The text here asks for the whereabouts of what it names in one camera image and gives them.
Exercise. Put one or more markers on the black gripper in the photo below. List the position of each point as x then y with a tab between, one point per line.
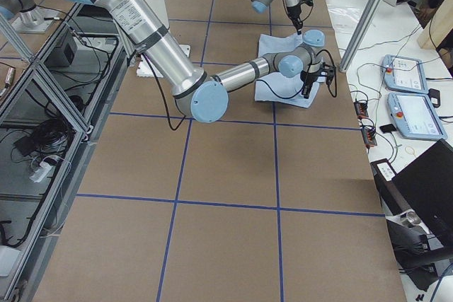
294	15
307	79

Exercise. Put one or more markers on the light blue button shirt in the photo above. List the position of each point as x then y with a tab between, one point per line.
284	85

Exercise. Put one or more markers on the clear plastic bag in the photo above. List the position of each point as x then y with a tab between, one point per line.
344	18

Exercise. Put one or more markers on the upper blue teach pendant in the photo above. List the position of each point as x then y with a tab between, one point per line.
404	74

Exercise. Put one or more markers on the blue teach pendant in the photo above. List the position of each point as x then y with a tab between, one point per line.
414	116
404	74

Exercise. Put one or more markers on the lower blue teach pendant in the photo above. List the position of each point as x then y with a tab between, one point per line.
414	116

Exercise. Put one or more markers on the black laptop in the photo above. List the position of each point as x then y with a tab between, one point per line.
424	185

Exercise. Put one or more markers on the aluminium frame post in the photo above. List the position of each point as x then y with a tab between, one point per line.
359	34

